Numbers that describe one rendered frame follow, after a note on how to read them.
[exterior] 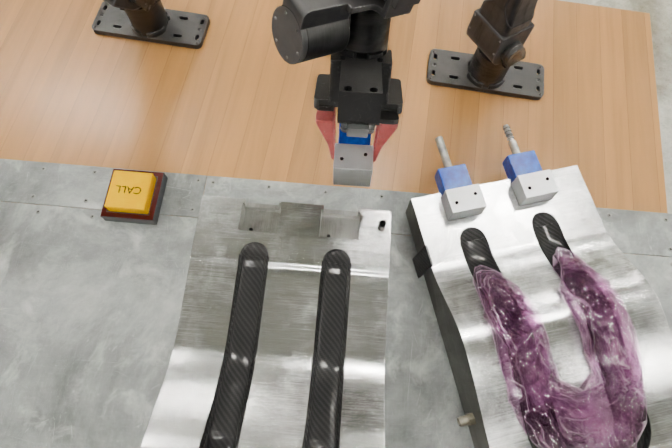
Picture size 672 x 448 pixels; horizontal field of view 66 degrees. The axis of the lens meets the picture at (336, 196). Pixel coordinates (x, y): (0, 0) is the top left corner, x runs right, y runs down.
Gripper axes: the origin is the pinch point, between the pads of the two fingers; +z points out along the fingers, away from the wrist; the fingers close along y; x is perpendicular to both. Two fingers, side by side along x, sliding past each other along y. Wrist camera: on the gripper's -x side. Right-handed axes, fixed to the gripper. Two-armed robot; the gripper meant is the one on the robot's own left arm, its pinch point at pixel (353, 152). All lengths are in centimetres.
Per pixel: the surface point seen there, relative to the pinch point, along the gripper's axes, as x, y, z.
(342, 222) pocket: -1.7, -0.9, 10.8
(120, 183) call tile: 3.6, -34.2, 10.7
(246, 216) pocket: -1.8, -14.3, 10.7
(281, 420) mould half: -26.8, -6.2, 18.4
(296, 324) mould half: -15.7, -5.8, 15.8
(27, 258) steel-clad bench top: -5, -47, 19
